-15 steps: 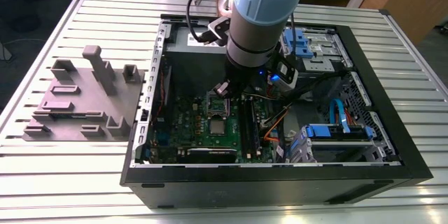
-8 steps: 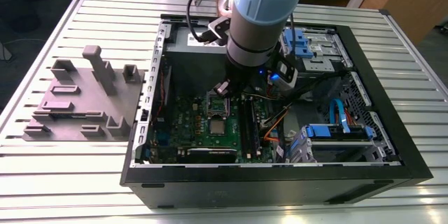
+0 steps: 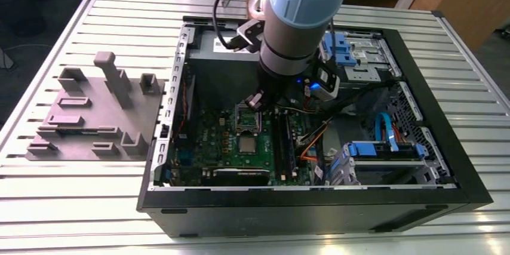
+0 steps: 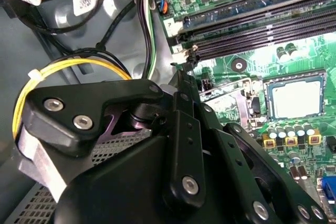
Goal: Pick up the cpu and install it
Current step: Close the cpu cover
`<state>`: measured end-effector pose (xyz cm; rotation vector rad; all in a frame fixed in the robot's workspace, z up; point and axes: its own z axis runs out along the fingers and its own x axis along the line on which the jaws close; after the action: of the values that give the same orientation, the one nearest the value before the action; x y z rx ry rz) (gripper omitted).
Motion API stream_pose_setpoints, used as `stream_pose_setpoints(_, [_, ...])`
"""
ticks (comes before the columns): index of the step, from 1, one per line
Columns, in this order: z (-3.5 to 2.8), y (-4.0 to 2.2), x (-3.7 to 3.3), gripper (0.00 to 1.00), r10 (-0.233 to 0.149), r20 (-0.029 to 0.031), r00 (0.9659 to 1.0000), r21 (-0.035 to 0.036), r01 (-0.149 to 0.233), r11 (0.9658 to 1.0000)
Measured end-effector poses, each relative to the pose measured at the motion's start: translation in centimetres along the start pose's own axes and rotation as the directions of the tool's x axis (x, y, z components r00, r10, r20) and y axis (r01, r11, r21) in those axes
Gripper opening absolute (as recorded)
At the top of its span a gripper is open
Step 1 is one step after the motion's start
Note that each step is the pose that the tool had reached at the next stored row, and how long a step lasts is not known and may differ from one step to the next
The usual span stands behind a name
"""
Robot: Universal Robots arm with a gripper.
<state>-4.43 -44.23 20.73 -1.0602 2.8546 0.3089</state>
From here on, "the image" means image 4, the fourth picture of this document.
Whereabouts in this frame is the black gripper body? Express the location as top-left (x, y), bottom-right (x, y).
top-left (54, 132), bottom-right (237, 224)

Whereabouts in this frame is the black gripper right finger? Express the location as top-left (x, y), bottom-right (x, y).
top-left (191, 76), bottom-right (330, 224)

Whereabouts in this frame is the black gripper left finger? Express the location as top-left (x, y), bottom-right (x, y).
top-left (15, 69), bottom-right (208, 210)

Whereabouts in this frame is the silver CPU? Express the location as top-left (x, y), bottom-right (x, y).
top-left (271, 81), bottom-right (322, 119)

